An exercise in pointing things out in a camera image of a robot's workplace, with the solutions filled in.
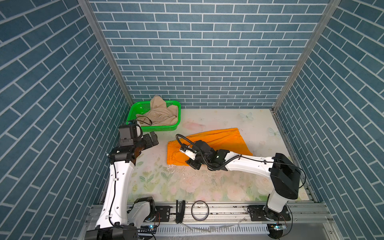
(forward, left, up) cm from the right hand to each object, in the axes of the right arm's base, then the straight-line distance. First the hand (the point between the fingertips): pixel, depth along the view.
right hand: (188, 154), depth 82 cm
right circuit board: (-28, -47, -14) cm, 57 cm away
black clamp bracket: (-28, +1, -10) cm, 30 cm away
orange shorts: (+19, -25, -10) cm, 33 cm away
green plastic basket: (+38, +44, -3) cm, 58 cm away
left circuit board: (-34, +16, -14) cm, 40 cm away
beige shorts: (+33, +26, -4) cm, 43 cm away
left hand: (+2, +19, +12) cm, 23 cm away
